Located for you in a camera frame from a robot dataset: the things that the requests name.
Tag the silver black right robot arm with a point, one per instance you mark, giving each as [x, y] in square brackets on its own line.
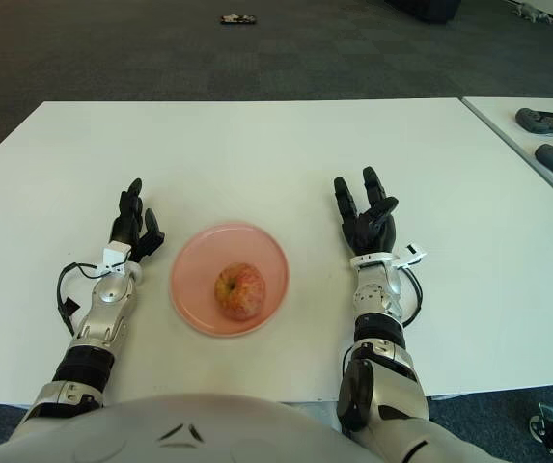
[377, 337]

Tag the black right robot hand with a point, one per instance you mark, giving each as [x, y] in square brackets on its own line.
[370, 234]

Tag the small dark red floor object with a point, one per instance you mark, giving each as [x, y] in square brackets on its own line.
[238, 19]

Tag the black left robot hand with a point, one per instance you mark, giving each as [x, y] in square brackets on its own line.
[125, 229]

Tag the grey robot torso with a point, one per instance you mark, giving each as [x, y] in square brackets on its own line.
[160, 429]

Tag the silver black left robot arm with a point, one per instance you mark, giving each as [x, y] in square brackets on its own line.
[104, 308]

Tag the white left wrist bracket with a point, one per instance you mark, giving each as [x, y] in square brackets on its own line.
[114, 258]

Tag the pink round plate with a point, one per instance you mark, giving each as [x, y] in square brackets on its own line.
[194, 280]

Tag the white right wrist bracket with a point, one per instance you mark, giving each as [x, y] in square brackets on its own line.
[413, 254]

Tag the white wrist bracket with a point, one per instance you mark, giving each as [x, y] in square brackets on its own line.
[114, 258]
[413, 254]

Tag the red yellow apple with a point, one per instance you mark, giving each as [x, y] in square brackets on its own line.
[240, 291]

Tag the large black case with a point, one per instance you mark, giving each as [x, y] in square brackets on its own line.
[425, 9]

